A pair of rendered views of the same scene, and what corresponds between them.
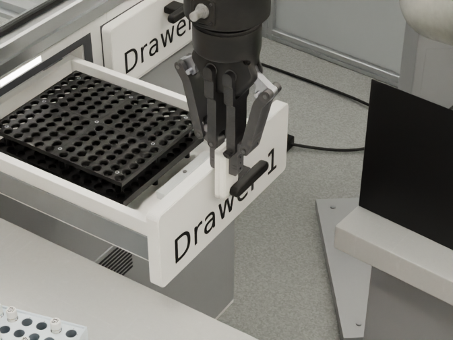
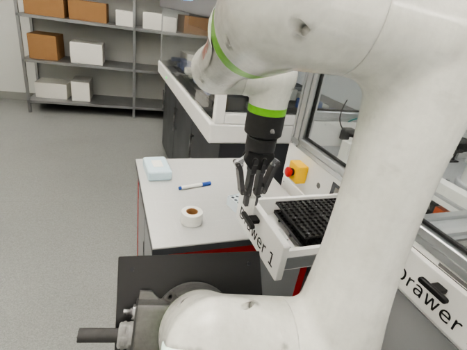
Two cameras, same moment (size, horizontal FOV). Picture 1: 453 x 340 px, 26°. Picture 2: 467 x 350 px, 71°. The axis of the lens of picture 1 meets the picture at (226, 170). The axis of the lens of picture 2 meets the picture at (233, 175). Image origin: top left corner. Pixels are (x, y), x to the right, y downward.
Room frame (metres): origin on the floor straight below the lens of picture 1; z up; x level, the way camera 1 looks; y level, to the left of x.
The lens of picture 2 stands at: (1.32, -0.67, 1.39)
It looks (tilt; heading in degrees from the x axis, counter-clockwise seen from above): 26 degrees down; 124
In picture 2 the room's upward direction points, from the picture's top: 9 degrees clockwise
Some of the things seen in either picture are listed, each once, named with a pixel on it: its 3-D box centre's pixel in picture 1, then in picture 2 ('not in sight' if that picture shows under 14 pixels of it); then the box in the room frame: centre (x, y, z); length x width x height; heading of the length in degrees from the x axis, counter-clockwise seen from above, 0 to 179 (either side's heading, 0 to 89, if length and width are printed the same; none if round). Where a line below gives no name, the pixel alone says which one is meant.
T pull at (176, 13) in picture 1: (177, 9); (436, 289); (1.40, 0.08, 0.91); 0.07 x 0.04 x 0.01; 147
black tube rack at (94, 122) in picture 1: (98, 142); (320, 223); (1.09, 0.17, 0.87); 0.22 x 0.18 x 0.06; 57
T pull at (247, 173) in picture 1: (240, 175); (251, 219); (0.96, -0.02, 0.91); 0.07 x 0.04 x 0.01; 147
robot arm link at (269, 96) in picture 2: not in sight; (268, 81); (0.93, -0.01, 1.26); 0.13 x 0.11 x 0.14; 48
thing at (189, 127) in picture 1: (158, 148); (292, 218); (1.03, 0.09, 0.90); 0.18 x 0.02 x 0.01; 147
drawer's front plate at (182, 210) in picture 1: (222, 188); (258, 228); (0.98, 0.00, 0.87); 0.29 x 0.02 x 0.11; 147
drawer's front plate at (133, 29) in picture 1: (164, 23); (439, 297); (1.41, 0.10, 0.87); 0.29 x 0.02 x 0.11; 147
